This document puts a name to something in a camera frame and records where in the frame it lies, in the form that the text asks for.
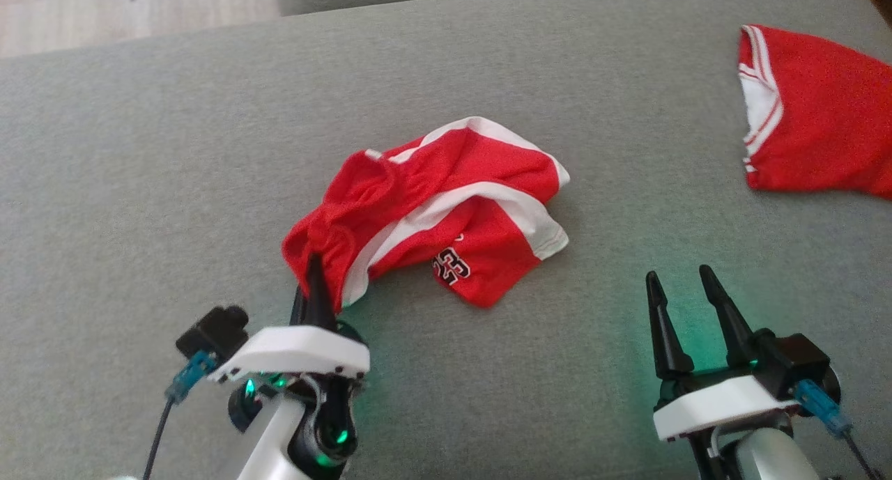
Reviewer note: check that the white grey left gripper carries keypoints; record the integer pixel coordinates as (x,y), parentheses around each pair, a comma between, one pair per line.
(300,351)

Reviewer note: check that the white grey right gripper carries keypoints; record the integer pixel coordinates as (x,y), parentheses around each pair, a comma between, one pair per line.
(725,403)

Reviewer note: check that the red shorts white stripes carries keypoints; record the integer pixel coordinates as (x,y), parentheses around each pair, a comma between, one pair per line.
(432,208)

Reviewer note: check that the red basketball jersey white sleeves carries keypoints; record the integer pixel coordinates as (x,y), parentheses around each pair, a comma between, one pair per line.
(829,118)

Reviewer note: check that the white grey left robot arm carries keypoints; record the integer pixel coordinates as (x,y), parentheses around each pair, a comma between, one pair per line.
(272,445)

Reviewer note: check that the large grey sofa seat cushion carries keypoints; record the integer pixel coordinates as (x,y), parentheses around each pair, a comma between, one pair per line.
(174,187)

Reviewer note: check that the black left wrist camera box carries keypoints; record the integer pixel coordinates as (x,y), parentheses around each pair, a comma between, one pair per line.
(212,330)

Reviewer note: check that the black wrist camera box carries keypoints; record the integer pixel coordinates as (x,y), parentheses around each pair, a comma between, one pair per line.
(212,330)
(794,361)

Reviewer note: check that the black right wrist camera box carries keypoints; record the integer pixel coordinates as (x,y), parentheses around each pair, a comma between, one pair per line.
(794,361)

